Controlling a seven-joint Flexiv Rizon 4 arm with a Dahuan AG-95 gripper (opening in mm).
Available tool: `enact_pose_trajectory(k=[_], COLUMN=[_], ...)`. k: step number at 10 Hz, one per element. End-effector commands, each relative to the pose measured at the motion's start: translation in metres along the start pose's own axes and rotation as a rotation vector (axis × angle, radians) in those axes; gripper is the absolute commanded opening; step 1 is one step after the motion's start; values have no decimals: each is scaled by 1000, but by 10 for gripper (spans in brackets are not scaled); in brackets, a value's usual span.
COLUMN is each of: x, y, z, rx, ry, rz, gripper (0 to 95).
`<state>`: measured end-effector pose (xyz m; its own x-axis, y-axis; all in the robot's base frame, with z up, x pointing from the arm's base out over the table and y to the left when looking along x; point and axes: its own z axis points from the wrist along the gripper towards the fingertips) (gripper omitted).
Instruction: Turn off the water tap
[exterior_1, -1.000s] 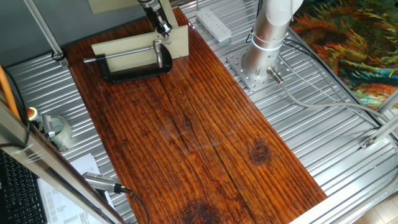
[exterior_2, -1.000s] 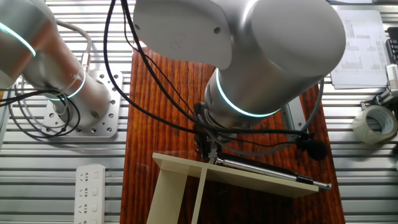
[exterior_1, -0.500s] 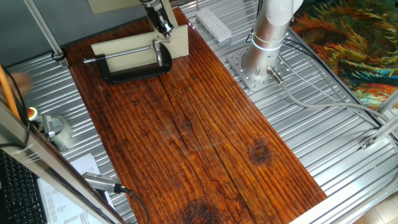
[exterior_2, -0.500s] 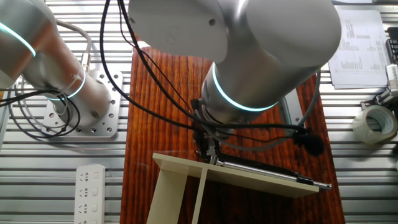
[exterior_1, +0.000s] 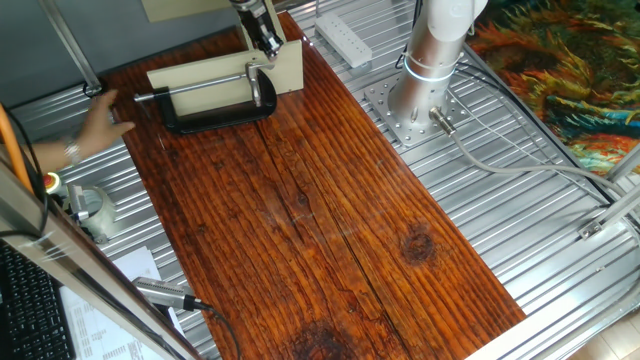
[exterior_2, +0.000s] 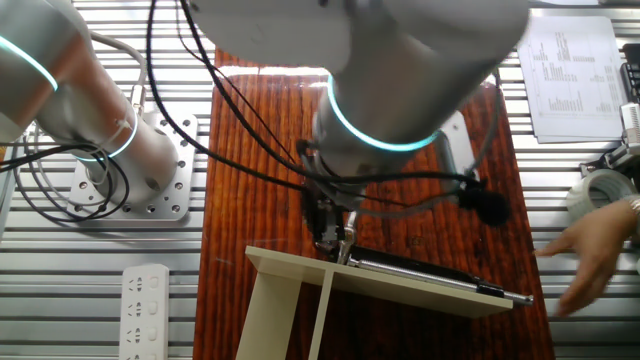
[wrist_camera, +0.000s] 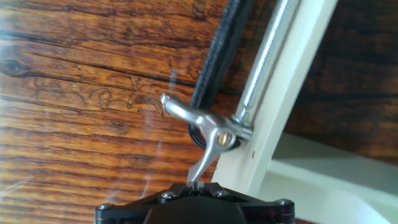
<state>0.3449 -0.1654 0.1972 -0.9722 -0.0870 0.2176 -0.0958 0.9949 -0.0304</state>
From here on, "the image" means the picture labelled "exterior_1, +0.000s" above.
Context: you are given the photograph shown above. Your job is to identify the silver ribbed device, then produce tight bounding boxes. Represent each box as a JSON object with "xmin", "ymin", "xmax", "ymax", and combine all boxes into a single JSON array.
[{"xmin": 132, "ymin": 276, "xmax": 201, "ymax": 312}]

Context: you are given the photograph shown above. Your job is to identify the red emergency stop button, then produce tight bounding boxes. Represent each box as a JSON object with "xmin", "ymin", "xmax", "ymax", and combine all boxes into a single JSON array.
[{"xmin": 42, "ymin": 172, "xmax": 71, "ymax": 201}]

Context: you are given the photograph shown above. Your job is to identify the black C-clamp with steel screw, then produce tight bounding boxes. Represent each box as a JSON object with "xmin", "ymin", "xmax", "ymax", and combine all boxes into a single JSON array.
[{"xmin": 133, "ymin": 67, "xmax": 279, "ymax": 135}]

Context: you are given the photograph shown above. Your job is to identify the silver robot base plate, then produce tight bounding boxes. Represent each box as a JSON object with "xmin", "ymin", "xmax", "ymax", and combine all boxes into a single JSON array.
[{"xmin": 363, "ymin": 74, "xmax": 471, "ymax": 148}]

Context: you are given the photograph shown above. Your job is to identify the thin black cable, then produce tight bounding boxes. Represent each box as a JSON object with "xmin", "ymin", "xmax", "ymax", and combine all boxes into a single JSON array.
[{"xmin": 394, "ymin": 0, "xmax": 614, "ymax": 206}]

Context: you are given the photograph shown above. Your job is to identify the silver metal clamp piece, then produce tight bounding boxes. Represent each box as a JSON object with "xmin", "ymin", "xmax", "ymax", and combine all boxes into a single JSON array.
[{"xmin": 64, "ymin": 183, "xmax": 91, "ymax": 222}]

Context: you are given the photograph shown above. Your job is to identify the white power strip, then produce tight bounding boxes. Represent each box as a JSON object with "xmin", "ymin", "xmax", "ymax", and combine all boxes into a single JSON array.
[{"xmin": 314, "ymin": 12, "xmax": 374, "ymax": 70}]

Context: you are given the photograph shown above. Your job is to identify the thick grey cable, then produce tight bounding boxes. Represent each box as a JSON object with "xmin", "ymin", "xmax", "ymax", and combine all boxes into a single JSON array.
[{"xmin": 428, "ymin": 106, "xmax": 640, "ymax": 201}]

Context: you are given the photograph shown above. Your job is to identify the black keyboard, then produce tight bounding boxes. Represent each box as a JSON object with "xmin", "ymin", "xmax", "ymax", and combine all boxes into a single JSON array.
[{"xmin": 0, "ymin": 239, "xmax": 76, "ymax": 360}]

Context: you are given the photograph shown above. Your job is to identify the printed paper sheets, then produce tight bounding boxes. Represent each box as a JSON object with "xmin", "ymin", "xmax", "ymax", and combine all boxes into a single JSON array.
[{"xmin": 59, "ymin": 245, "xmax": 186, "ymax": 360}]

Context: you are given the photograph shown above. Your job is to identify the silver wristwatch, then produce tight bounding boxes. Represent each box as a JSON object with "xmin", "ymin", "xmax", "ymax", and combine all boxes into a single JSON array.
[{"xmin": 63, "ymin": 138, "xmax": 84, "ymax": 167}]

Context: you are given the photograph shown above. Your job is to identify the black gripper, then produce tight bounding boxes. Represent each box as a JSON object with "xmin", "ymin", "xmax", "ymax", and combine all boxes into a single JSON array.
[{"xmin": 235, "ymin": 4, "xmax": 285, "ymax": 62}]

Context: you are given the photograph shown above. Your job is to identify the small grey clamp fixture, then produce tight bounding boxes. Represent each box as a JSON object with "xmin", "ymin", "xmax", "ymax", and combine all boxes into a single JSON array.
[{"xmin": 79, "ymin": 185, "xmax": 120, "ymax": 245}]

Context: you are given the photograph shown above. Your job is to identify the person's left hand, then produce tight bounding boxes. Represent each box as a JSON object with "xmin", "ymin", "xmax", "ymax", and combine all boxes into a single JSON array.
[{"xmin": 77, "ymin": 89, "xmax": 136, "ymax": 159}]

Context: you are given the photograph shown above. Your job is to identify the black device cable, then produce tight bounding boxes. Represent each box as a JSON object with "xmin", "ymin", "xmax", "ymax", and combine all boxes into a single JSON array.
[{"xmin": 194, "ymin": 299, "xmax": 242, "ymax": 360}]

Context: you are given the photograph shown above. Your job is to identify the brown wooden board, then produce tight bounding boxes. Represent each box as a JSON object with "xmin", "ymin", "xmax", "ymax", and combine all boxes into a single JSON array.
[{"xmin": 102, "ymin": 12, "xmax": 526, "ymax": 360}]

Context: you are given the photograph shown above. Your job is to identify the chrome water tap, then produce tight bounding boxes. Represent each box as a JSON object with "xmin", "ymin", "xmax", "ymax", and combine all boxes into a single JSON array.
[{"xmin": 244, "ymin": 60, "xmax": 276, "ymax": 109}]

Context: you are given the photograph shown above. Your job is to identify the steel frame bar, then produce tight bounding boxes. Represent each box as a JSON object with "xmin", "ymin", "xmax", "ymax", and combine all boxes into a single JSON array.
[{"xmin": 0, "ymin": 149, "xmax": 201, "ymax": 360}]

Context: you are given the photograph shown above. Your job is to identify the orange pole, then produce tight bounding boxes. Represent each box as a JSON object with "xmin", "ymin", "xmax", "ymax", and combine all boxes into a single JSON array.
[{"xmin": 0, "ymin": 103, "xmax": 34, "ymax": 196}]

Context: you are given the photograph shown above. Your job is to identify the colourful patterned cloth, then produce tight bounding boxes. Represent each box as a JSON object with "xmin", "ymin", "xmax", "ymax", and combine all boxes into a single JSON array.
[{"xmin": 467, "ymin": 0, "xmax": 640, "ymax": 176}]

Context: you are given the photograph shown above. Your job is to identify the thin white cable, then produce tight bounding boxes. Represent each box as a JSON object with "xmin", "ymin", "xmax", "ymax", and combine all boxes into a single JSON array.
[{"xmin": 452, "ymin": 82, "xmax": 609, "ymax": 204}]

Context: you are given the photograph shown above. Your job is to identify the aluminium frame strut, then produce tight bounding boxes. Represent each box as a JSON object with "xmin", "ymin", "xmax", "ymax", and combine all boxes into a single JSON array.
[
  {"xmin": 604, "ymin": 144, "xmax": 640, "ymax": 184},
  {"xmin": 578, "ymin": 184, "xmax": 640, "ymax": 240}
]

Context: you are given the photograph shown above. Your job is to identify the aluminium frame post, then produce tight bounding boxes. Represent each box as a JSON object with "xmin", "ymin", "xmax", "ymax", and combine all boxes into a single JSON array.
[{"xmin": 37, "ymin": 0, "xmax": 109, "ymax": 99}]

